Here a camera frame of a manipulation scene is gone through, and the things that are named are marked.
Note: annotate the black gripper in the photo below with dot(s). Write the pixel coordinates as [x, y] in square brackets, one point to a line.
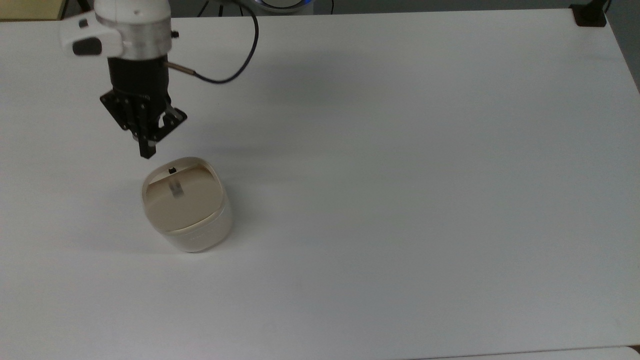
[139, 77]

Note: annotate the beige trash bin with lid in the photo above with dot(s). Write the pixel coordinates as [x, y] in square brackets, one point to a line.
[187, 210]

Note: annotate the dark chair leg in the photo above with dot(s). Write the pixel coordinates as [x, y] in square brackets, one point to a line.
[85, 5]

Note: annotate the yellow wooden furniture panel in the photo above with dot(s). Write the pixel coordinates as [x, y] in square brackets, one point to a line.
[30, 9]

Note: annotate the black table clamp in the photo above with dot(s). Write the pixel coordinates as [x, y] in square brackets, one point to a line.
[590, 16]

